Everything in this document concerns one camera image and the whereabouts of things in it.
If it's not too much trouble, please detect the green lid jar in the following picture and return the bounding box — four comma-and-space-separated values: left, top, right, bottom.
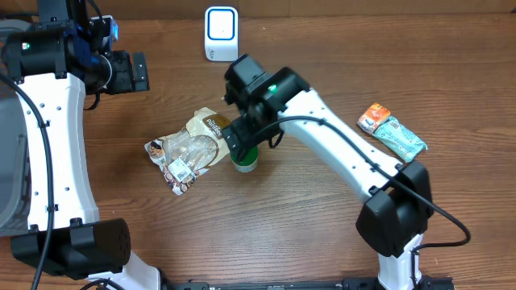
231, 147, 259, 173

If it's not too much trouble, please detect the beige brown snack bag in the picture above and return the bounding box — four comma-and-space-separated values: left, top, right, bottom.
144, 107, 231, 196

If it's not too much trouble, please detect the orange small packet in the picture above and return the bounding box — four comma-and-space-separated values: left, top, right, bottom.
356, 103, 391, 135

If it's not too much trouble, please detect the mint green wipes pack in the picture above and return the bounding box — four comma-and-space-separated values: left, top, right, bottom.
372, 116, 428, 163

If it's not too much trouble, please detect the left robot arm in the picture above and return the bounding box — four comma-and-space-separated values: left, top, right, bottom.
1, 0, 167, 290

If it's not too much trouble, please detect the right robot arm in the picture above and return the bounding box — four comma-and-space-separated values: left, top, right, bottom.
222, 55, 434, 289

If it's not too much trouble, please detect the white barcode scanner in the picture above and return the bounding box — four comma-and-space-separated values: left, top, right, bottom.
204, 6, 239, 62

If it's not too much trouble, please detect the grey plastic mesh basket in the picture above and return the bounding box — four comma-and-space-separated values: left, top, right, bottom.
0, 18, 37, 238

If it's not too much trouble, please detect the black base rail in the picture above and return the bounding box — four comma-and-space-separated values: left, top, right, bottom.
160, 276, 456, 290

